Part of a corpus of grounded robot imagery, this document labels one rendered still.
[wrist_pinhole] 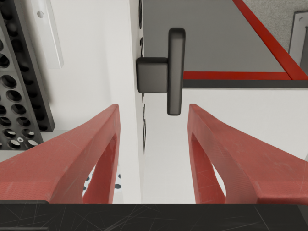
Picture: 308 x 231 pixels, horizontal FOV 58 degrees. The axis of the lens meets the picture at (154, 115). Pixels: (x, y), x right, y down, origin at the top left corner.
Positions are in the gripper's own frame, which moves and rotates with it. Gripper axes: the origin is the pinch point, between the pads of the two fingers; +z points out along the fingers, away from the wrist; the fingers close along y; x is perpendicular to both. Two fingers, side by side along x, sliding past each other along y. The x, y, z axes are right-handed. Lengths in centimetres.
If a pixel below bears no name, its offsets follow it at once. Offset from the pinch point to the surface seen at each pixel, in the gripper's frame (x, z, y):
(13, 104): 5.9, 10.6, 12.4
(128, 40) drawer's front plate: -1.2, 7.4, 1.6
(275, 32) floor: 30, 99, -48
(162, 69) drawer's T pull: 1.7, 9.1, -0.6
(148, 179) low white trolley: 31.7, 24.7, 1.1
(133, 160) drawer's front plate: 9.6, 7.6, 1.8
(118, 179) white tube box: 27.5, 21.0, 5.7
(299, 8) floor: 21, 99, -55
